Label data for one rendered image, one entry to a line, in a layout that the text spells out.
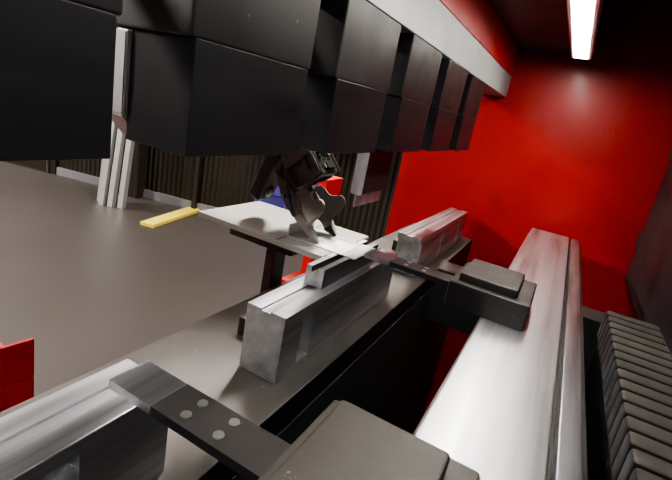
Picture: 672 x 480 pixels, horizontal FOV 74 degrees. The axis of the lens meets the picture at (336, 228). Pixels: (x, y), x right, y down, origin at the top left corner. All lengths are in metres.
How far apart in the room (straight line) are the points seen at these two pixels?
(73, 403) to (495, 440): 0.34
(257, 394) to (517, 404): 0.30
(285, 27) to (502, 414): 0.39
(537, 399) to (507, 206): 1.08
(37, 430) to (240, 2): 0.34
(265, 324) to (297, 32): 0.34
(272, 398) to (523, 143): 1.18
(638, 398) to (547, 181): 1.11
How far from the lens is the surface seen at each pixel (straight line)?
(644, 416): 0.46
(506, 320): 0.66
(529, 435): 0.47
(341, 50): 0.50
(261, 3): 0.38
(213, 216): 0.82
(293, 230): 0.77
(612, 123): 1.53
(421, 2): 0.69
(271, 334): 0.58
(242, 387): 0.60
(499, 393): 0.51
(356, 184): 0.70
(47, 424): 0.42
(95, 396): 0.44
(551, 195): 1.54
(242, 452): 0.33
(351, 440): 0.31
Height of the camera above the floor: 1.23
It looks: 15 degrees down
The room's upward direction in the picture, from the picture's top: 11 degrees clockwise
